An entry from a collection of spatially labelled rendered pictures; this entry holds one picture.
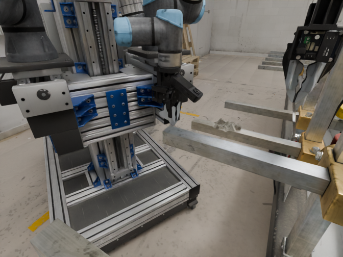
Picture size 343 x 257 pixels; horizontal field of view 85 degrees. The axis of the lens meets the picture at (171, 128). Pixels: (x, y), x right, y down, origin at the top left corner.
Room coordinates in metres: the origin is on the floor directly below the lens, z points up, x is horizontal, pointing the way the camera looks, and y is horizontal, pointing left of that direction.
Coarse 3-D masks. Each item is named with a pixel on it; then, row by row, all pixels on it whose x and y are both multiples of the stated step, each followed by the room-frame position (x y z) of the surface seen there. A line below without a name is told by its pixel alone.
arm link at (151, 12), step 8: (144, 0) 0.93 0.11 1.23; (152, 0) 0.91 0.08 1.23; (160, 0) 0.91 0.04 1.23; (168, 0) 0.93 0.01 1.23; (176, 0) 0.94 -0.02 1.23; (144, 8) 0.93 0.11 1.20; (152, 8) 0.91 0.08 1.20; (160, 8) 0.91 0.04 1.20; (168, 8) 0.92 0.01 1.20; (176, 8) 0.93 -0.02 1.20; (152, 16) 0.91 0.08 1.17
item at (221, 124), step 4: (220, 120) 0.54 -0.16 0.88; (224, 120) 0.54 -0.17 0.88; (216, 124) 0.52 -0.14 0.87; (220, 124) 0.51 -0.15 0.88; (224, 124) 0.52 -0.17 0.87; (228, 124) 0.51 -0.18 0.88; (232, 124) 0.51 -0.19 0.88; (236, 124) 0.52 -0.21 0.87; (216, 128) 0.51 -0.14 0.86; (220, 128) 0.50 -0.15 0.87; (224, 128) 0.50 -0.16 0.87; (228, 128) 0.50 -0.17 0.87; (232, 128) 0.50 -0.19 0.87; (236, 128) 0.51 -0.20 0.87; (240, 128) 0.50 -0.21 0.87
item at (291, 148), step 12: (192, 120) 0.57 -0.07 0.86; (204, 120) 0.57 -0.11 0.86; (204, 132) 0.54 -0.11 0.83; (216, 132) 0.52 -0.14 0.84; (228, 132) 0.50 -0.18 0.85; (240, 132) 0.49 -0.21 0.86; (252, 132) 0.49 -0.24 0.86; (252, 144) 0.47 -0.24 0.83; (264, 144) 0.45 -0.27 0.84; (276, 144) 0.44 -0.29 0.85; (288, 144) 0.43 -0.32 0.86; (300, 144) 0.43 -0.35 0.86
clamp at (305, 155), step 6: (300, 138) 0.46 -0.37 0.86; (306, 144) 0.41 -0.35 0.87; (312, 144) 0.41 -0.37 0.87; (318, 144) 0.41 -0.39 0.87; (300, 150) 0.41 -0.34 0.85; (306, 150) 0.38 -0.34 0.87; (300, 156) 0.39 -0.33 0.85; (306, 156) 0.37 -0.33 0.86; (312, 156) 0.37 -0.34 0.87; (306, 162) 0.37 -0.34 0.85; (312, 162) 0.36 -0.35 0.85
